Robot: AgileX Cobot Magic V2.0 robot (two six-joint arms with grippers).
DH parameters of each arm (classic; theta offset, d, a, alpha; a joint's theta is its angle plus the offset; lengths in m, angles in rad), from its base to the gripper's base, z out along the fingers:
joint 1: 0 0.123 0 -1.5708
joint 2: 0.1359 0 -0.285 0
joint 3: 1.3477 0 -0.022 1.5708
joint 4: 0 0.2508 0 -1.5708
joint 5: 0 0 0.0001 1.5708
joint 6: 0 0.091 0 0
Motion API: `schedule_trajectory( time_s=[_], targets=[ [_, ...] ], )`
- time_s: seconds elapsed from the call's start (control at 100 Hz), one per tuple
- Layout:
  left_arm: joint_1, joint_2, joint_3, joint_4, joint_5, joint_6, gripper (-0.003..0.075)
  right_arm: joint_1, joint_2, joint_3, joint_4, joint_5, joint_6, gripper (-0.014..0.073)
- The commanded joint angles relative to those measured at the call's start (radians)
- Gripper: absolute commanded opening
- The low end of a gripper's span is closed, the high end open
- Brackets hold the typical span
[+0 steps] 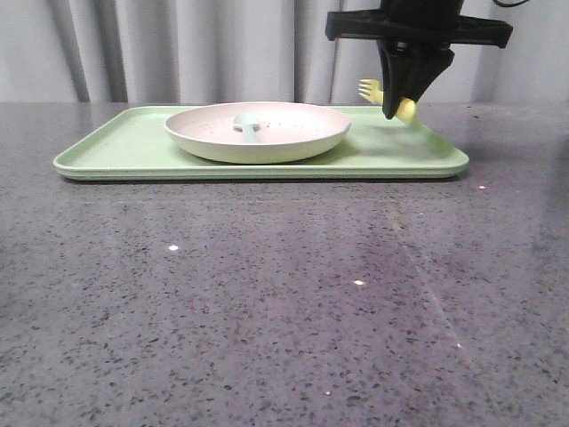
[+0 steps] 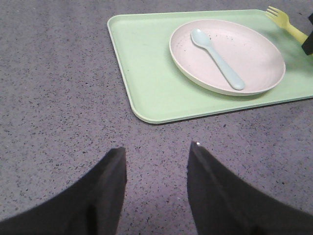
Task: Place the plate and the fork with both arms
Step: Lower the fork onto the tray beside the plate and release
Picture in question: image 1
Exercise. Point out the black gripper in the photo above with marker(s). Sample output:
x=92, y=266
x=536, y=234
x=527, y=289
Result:
x=430, y=22

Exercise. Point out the yellow plastic fork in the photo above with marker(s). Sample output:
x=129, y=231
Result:
x=370, y=90

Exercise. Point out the light green plastic tray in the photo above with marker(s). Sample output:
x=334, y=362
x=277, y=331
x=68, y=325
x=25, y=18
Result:
x=134, y=146

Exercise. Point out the grey pleated curtain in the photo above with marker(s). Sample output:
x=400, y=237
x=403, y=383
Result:
x=201, y=52

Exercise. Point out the pale blue plastic spoon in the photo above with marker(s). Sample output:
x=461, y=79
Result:
x=247, y=124

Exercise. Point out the beige round plate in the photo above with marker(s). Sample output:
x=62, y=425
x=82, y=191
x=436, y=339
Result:
x=288, y=131

